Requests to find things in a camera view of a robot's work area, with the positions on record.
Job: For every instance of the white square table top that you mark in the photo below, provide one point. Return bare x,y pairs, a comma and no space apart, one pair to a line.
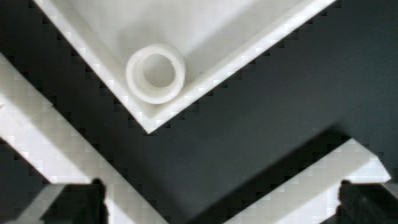
165,46

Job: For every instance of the white U-shaped obstacle fence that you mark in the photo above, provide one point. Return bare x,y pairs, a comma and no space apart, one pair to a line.
300,203

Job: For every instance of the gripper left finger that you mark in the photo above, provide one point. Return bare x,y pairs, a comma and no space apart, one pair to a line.
78,206

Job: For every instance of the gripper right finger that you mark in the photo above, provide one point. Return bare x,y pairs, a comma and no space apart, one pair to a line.
368,203

